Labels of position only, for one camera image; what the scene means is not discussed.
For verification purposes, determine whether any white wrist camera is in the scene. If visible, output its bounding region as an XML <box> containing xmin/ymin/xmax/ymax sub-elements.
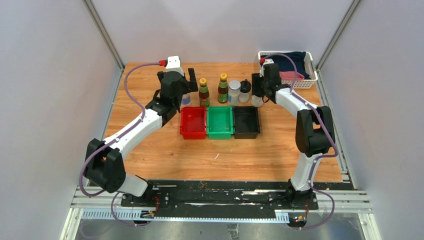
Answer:
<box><xmin>259</xmin><ymin>57</ymin><xmax>274</xmax><ymax>77</ymax></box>
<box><xmin>165</xmin><ymin>55</ymin><xmax>185</xmax><ymax>77</ymax></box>

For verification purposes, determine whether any white plastic basket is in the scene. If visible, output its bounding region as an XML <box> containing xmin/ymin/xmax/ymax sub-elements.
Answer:
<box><xmin>257</xmin><ymin>51</ymin><xmax>318</xmax><ymax>89</ymax></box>

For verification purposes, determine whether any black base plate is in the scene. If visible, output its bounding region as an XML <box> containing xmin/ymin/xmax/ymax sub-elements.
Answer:
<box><xmin>118</xmin><ymin>179</ymin><xmax>319</xmax><ymax>220</ymax></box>

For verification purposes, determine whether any silver lid jar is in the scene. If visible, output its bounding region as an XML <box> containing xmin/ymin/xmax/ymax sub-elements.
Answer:
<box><xmin>181</xmin><ymin>93</ymin><xmax>191</xmax><ymax>107</ymax></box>
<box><xmin>227</xmin><ymin>80</ymin><xmax>241</xmax><ymax>107</ymax></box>

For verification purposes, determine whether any red plastic bin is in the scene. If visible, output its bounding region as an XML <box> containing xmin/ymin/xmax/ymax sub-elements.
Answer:
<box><xmin>179</xmin><ymin>106</ymin><xmax>207</xmax><ymax>140</ymax></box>

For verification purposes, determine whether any aluminium frame rail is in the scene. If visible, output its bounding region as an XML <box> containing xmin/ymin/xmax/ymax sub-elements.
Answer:
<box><xmin>60</xmin><ymin>180</ymin><xmax>381</xmax><ymax>240</ymax></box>

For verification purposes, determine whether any navy blue cloth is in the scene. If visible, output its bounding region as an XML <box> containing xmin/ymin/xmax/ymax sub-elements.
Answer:
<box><xmin>270</xmin><ymin>51</ymin><xmax>311</xmax><ymax>80</ymax></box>

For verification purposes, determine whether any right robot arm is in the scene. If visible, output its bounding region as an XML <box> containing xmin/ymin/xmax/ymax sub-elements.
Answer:
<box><xmin>252</xmin><ymin>63</ymin><xmax>335</xmax><ymax>209</ymax></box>

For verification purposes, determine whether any sauce bottle yellow cap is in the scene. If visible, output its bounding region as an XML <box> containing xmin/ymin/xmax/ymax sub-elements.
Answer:
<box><xmin>217</xmin><ymin>73</ymin><xmax>228</xmax><ymax>104</ymax></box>
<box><xmin>198</xmin><ymin>78</ymin><xmax>211</xmax><ymax>108</ymax></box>

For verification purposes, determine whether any green plastic bin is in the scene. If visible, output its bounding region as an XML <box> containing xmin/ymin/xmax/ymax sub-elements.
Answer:
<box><xmin>206</xmin><ymin>106</ymin><xmax>234</xmax><ymax>140</ymax></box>

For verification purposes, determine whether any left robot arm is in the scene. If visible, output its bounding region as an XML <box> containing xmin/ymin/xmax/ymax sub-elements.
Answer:
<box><xmin>79</xmin><ymin>68</ymin><xmax>199</xmax><ymax>207</ymax></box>

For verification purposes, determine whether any silver lid jar right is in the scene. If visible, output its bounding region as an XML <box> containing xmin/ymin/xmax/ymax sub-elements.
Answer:
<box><xmin>227</xmin><ymin>80</ymin><xmax>241</xmax><ymax>107</ymax></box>

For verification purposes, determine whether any black cap shaker bottle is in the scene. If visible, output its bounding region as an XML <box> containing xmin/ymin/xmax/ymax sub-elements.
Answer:
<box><xmin>238</xmin><ymin>79</ymin><xmax>252</xmax><ymax>103</ymax></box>

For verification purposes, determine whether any left sauce bottle yellow cap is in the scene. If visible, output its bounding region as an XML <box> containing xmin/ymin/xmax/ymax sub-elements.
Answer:
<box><xmin>198</xmin><ymin>78</ymin><xmax>211</xmax><ymax>108</ymax></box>

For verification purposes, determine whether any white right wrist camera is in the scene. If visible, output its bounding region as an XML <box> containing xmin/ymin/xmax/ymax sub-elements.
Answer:
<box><xmin>259</xmin><ymin>57</ymin><xmax>274</xmax><ymax>77</ymax></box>

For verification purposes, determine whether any right sauce bottle yellow cap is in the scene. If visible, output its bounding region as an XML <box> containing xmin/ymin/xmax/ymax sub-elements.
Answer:
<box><xmin>217</xmin><ymin>73</ymin><xmax>228</xmax><ymax>104</ymax></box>

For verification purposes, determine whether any silver lid jar left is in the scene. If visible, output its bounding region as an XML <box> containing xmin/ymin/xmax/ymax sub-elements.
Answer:
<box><xmin>181</xmin><ymin>93</ymin><xmax>191</xmax><ymax>107</ymax></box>

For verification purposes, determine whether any pink cloth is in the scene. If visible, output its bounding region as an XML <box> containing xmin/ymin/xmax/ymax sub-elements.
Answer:
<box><xmin>279</xmin><ymin>71</ymin><xmax>305</xmax><ymax>81</ymax></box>

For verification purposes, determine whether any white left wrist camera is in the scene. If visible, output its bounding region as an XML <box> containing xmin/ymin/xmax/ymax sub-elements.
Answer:
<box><xmin>165</xmin><ymin>55</ymin><xmax>185</xmax><ymax>77</ymax></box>

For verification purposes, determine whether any black plastic bin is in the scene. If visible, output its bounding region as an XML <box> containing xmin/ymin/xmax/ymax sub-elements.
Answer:
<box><xmin>232</xmin><ymin>106</ymin><xmax>261</xmax><ymax>139</ymax></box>

